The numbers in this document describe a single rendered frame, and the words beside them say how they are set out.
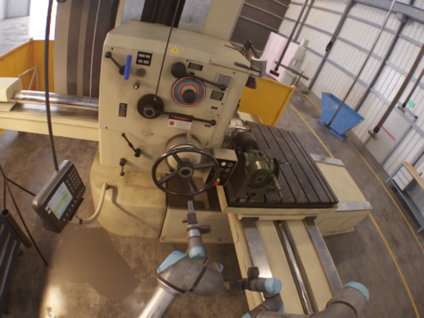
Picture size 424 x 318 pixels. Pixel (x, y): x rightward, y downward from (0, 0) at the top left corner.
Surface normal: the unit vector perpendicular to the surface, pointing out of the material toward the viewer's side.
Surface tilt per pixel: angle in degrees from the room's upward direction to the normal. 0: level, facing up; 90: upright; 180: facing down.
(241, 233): 0
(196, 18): 90
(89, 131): 90
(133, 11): 90
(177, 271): 26
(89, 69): 90
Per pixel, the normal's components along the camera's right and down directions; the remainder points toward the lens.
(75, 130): 0.15, 0.67
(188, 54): 0.32, -0.04
